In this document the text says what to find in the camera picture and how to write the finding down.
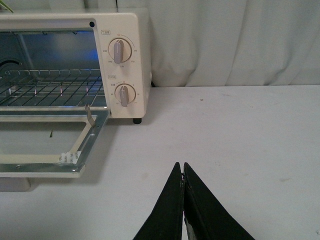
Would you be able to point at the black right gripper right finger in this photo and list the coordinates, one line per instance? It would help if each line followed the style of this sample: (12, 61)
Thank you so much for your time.
(204, 216)

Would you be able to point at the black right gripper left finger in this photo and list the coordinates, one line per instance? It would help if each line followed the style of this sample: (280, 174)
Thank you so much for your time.
(165, 220)

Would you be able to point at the oven glass door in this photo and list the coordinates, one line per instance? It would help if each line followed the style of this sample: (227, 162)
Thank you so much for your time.
(27, 151)

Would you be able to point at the grey door handle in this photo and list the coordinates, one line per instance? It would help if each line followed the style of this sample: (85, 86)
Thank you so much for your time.
(14, 184)

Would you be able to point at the cream toaster oven body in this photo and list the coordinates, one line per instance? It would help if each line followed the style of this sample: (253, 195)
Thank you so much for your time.
(79, 40)

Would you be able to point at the lower timer knob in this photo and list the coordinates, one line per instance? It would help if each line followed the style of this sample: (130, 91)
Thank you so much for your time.
(125, 94)

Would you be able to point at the white curtain backdrop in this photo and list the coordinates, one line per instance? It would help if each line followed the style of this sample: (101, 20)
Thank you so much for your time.
(230, 42)

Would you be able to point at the upper temperature knob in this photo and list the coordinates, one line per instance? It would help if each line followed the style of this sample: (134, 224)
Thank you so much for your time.
(120, 50)

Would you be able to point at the green plant leaves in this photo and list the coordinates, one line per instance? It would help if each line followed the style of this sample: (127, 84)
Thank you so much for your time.
(5, 6)

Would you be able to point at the metal wire oven rack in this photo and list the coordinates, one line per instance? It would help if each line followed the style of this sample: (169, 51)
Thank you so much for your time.
(52, 89)

